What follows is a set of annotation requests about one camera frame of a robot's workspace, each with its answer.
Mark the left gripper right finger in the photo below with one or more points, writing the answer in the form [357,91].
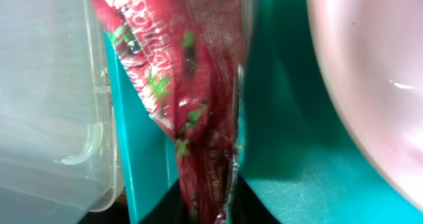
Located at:
[247,208]

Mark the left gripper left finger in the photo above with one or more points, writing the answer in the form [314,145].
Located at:
[170,210]

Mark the red snack wrapper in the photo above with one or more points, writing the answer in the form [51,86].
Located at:
[185,59]

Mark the teal serving tray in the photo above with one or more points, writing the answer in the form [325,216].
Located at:
[299,159]

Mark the clear plastic bin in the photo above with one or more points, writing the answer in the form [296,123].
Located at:
[59,153]

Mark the pink plate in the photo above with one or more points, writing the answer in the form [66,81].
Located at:
[370,56]

